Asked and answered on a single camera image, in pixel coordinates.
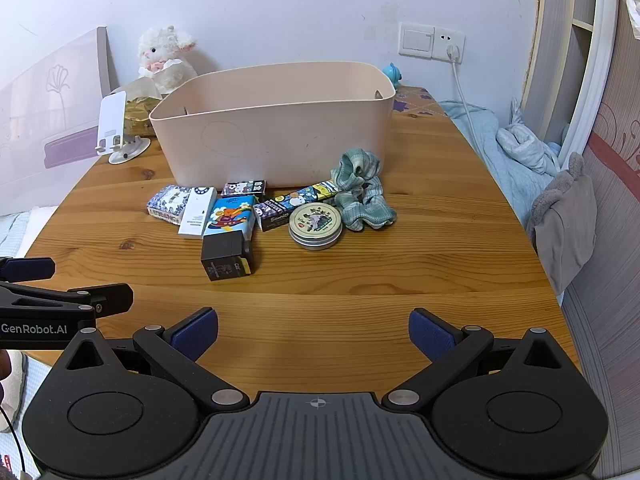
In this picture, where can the white wall socket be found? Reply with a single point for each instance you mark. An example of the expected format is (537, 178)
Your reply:
(449, 42)

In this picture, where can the round metal tin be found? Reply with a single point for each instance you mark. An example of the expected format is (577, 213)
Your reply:
(315, 225)

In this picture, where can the white slim box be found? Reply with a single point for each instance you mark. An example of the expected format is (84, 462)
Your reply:
(197, 215)

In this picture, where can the white blue bundled cloth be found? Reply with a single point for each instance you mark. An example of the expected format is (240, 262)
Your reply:
(527, 145)

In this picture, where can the white wall switch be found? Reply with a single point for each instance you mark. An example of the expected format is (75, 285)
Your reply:
(416, 40)

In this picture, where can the small black white box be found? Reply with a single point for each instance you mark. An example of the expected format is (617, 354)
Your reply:
(272, 219)

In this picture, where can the blue bear print tissue pack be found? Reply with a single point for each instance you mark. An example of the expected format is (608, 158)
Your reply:
(229, 215)

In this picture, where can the blue white patterned tissue pack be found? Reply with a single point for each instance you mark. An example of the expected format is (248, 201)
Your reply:
(167, 204)

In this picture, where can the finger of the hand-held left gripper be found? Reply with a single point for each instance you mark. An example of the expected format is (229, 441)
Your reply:
(112, 297)
(30, 268)

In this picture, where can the small cartoon print box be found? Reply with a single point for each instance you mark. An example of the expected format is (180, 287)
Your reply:
(243, 188)

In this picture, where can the open wooden shelf unit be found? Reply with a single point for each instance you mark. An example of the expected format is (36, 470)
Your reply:
(565, 35)

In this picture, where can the light checked bed sheet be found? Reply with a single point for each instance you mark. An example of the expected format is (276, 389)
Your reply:
(22, 232)

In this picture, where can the patterned wardrobe door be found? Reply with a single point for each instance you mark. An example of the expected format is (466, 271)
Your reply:
(617, 210)

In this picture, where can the white slipper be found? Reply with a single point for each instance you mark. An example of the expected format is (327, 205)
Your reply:
(15, 390)

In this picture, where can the pink plastic storage bin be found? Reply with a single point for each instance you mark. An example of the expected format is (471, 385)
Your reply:
(280, 125)

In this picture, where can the green checked scrunchie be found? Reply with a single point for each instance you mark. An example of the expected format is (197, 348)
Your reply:
(362, 195)

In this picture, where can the person's left hand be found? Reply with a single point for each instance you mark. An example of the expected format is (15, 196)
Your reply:
(4, 365)

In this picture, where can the white phone stand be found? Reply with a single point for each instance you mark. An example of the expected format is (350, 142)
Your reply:
(112, 120)

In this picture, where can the long cartoon print box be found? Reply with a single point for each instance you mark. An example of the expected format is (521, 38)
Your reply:
(310, 193)

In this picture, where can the gold crinkled bag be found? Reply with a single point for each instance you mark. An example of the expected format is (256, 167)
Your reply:
(140, 110)

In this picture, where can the blue toy figurine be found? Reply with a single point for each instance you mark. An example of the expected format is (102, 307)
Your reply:
(392, 74)

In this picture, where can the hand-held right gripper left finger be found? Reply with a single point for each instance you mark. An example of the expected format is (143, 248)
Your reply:
(195, 332)

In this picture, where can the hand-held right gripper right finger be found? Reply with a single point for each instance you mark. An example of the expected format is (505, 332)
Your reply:
(431, 332)

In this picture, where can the white plush lamb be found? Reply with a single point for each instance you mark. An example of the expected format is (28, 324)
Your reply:
(167, 57)

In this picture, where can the black cube box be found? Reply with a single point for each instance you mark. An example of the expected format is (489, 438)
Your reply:
(225, 257)

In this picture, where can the light blue blanket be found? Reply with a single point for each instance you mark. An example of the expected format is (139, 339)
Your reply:
(500, 180)

